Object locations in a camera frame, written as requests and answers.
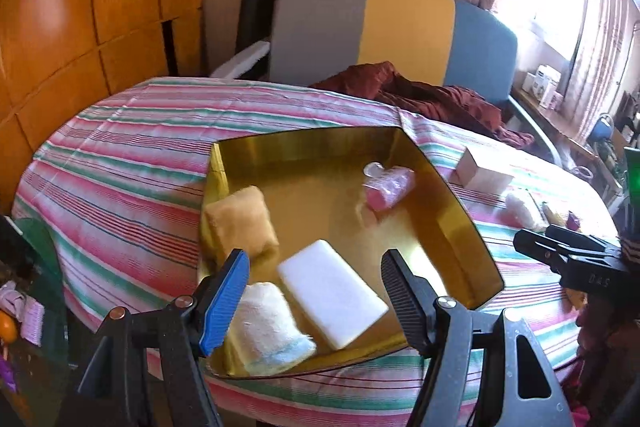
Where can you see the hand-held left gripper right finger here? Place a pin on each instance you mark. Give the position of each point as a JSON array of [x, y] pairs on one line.
[[402, 302]]

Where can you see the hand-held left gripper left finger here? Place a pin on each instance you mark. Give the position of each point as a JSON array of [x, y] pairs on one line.
[[225, 302]]

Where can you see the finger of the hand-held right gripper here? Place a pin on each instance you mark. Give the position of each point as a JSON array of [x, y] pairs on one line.
[[580, 239], [540, 248]]

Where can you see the gold storage box maroon outside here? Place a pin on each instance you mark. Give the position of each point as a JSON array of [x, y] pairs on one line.
[[320, 202]]

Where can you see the purple packet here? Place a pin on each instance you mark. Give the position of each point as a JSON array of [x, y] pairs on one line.
[[573, 222]]

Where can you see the green yellow packet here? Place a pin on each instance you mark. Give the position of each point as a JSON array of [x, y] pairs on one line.
[[551, 212]]

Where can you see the clear bag of white cotton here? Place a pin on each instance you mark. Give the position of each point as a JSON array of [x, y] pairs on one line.
[[525, 208]]

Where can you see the white folded towel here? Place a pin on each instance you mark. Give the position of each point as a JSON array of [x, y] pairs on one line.
[[265, 327]]

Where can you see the white foam block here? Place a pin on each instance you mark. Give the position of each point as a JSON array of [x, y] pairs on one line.
[[330, 292]]

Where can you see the yellow sponge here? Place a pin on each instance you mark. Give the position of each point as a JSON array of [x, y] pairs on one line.
[[240, 217]]

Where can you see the white cardboard box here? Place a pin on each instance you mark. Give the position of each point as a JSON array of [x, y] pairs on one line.
[[480, 172]]

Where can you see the pink packet in clear bag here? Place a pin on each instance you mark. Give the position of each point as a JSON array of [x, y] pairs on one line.
[[390, 189]]

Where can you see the wooden side desk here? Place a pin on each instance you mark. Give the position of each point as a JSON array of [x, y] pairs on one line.
[[555, 122]]

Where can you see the person's red clothing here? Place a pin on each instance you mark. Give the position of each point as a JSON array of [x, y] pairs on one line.
[[597, 409]]

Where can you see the small pink carton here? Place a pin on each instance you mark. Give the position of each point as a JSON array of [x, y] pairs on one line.
[[556, 101]]

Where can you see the large white carton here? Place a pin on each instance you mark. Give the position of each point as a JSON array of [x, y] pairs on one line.
[[547, 79]]

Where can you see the small white carton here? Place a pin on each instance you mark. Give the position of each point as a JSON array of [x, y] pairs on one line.
[[529, 82]]

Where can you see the striped tablecloth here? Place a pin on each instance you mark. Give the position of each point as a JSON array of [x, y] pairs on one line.
[[125, 167]]

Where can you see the maroon jacket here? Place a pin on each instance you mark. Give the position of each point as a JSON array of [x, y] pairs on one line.
[[440, 102]]

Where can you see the green glass side table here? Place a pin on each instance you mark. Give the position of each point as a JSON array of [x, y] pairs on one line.
[[47, 267]]

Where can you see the pink brush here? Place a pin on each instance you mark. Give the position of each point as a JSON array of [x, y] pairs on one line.
[[34, 322]]

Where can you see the pink striped curtain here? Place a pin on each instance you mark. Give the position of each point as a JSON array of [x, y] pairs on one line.
[[600, 47]]

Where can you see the orange fruit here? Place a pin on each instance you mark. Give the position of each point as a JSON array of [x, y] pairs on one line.
[[7, 328]]

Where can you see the grey yellow blue chair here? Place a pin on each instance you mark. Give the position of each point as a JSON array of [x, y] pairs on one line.
[[410, 22]]

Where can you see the black rolled mat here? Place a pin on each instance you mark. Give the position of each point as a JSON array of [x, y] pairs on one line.
[[255, 7]]

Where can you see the wooden wardrobe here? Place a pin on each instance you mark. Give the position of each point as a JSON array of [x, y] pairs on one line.
[[75, 7]]

